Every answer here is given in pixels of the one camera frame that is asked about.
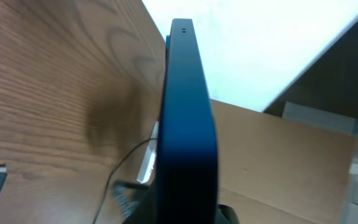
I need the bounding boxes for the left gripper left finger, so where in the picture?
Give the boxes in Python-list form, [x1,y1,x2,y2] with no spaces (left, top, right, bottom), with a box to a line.
[112,180,156,224]

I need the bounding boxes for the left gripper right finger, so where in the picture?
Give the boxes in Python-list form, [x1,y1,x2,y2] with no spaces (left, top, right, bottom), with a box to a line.
[218,204,239,224]

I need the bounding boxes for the blue Samsung Galaxy smartphone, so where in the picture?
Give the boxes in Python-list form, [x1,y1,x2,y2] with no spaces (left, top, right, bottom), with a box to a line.
[155,19,218,224]

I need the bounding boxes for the white power strip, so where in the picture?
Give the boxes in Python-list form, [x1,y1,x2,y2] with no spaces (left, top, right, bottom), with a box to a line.
[136,121,159,184]

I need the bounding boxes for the cardboard panel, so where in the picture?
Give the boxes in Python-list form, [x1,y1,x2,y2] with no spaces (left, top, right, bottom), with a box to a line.
[212,101,356,224]

